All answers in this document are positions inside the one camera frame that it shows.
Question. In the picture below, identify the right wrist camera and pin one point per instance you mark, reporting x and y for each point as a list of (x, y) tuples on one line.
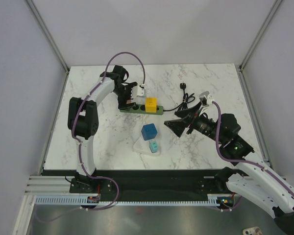
[(206, 99)]

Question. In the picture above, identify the white triangular power strip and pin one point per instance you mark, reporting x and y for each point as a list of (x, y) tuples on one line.
[(142, 146)]

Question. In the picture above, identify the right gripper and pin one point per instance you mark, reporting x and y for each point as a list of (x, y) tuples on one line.
[(178, 126)]

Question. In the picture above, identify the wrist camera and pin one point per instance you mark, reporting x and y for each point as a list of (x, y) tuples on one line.
[(206, 99), (139, 91)]

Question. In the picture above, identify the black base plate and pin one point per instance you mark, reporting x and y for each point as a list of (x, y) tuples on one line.
[(150, 184)]

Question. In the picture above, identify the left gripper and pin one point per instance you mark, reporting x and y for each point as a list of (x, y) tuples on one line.
[(123, 102)]

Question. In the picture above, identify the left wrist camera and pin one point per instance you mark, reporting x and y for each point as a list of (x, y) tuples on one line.
[(139, 91)]

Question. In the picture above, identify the white cable duct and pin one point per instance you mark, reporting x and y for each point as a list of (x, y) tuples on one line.
[(93, 201)]

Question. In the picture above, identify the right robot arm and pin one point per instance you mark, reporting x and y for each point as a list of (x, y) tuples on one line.
[(268, 190)]

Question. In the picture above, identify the blue cube socket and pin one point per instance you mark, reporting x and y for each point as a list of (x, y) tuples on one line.
[(149, 131)]

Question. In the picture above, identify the aluminium frame rail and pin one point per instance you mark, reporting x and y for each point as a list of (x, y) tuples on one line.
[(47, 185)]

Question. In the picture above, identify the yellow cube socket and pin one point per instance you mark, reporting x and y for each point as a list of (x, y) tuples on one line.
[(151, 105)]

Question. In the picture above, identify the green power strip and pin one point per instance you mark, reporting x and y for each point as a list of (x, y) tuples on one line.
[(140, 109)]

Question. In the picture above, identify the teal plug adapter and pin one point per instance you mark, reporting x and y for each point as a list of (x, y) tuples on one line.
[(153, 146)]

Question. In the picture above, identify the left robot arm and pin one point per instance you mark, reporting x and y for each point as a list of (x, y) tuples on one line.
[(83, 121)]

